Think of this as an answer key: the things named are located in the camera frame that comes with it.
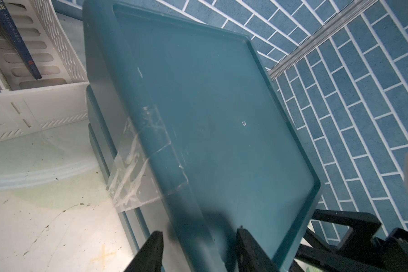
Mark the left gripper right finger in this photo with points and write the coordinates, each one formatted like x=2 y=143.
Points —
x=250 y=256

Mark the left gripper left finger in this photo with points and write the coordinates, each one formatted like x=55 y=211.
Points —
x=149 y=257

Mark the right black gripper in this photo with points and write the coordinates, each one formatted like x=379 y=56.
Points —
x=360 y=250

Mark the thin dark blue book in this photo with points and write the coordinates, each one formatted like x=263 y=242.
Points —
x=9 y=31

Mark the floral table mat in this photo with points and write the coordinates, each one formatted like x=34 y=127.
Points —
x=55 y=212

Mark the white file organizer rack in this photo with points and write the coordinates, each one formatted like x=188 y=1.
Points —
x=28 y=105

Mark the clear tape piece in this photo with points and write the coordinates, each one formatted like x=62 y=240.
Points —
x=146 y=168

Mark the teal three-drawer cabinet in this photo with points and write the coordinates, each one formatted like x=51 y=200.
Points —
x=245 y=164

